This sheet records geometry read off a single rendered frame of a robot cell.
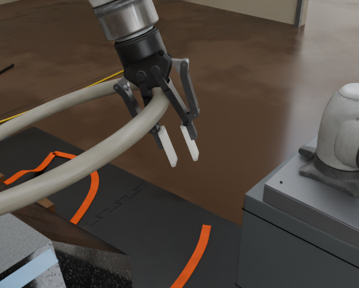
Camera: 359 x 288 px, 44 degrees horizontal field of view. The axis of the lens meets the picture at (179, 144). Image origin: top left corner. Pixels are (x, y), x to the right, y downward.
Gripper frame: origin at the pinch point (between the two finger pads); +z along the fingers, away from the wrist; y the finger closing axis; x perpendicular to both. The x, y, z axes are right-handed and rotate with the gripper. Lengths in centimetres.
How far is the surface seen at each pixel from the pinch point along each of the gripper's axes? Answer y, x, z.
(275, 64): -17, -365, 99
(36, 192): 13.7, 23.0, -8.6
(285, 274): -5, -39, 68
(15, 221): 53, -18, 16
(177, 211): 54, -134, 95
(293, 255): -9, -37, 60
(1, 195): 18.1, 23.5, -9.8
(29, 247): 47, -10, 19
